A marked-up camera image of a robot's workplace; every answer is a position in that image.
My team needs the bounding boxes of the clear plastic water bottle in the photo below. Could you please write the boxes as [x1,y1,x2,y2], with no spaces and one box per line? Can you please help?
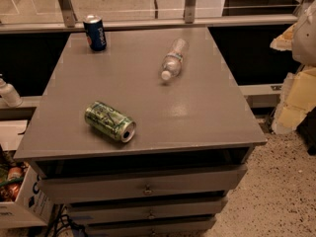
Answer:
[161,39,189,82]

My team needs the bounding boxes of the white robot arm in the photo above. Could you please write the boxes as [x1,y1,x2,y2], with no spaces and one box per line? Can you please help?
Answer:
[270,1,316,134]

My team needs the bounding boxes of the white spray bottle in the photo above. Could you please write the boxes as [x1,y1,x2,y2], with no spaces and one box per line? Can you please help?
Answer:
[0,75,23,107]

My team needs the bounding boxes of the grey drawer cabinet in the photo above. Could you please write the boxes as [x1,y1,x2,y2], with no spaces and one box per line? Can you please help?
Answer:
[13,27,268,237]

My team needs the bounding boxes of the green soda can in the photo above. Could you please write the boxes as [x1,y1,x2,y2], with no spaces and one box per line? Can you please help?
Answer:
[84,101,136,143]

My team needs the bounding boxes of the blue Pepsi can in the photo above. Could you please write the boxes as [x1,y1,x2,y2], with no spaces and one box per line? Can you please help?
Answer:
[83,15,107,52]

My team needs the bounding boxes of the bottom grey drawer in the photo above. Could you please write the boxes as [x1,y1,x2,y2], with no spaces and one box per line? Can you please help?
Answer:
[86,216,215,237]

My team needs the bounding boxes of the grey drawer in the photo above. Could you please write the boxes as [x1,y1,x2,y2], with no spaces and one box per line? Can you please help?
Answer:
[86,216,215,237]
[68,196,227,224]
[39,164,247,204]

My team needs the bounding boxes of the top grey drawer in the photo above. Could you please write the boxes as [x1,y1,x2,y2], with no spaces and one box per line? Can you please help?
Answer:
[39,164,247,204]

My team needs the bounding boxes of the middle grey drawer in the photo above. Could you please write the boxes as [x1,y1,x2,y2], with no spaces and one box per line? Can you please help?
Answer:
[68,196,227,224]

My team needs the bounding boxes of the white cardboard box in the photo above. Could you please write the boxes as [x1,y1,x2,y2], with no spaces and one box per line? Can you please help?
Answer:
[0,167,53,229]

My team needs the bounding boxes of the metal railing frame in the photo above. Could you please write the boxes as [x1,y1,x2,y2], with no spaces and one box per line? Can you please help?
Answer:
[0,0,316,36]

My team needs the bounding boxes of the black cables on floor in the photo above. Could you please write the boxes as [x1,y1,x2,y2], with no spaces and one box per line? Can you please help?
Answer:
[43,204,89,237]

